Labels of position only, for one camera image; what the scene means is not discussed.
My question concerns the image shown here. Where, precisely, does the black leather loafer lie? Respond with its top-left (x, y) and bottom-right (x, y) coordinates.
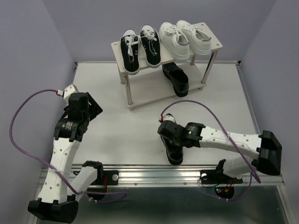
top-left (160, 113), bottom-right (185, 166)
top-left (162, 62), bottom-right (189, 98)

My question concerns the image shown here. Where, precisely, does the black canvas sneaker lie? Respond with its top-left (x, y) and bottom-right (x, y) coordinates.
top-left (140, 25), bottom-right (161, 68)
top-left (120, 29), bottom-right (140, 75)

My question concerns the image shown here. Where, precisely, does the white sneaker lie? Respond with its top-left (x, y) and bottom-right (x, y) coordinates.
top-left (159, 22), bottom-right (190, 62)
top-left (176, 20), bottom-right (212, 56)

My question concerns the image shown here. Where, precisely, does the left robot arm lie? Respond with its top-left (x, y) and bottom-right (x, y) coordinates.
top-left (28, 92), bottom-right (104, 224)

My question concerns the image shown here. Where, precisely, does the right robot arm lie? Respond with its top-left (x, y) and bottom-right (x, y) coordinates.
top-left (157, 120), bottom-right (282, 185)

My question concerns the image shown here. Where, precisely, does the beige two-tier shoe shelf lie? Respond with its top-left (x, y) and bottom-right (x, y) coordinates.
top-left (111, 22), bottom-right (223, 111)

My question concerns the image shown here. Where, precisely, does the white sneaker on shelf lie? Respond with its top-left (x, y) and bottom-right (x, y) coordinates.
top-left (176, 20), bottom-right (212, 56)

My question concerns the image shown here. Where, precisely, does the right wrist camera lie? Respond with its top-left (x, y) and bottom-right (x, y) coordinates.
top-left (159, 115), bottom-right (165, 122)

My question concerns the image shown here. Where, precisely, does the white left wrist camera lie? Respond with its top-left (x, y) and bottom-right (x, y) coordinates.
top-left (63, 84), bottom-right (79, 103)

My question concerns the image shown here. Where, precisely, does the aluminium mounting rail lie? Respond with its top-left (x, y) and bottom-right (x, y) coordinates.
top-left (38, 163), bottom-right (287, 187)

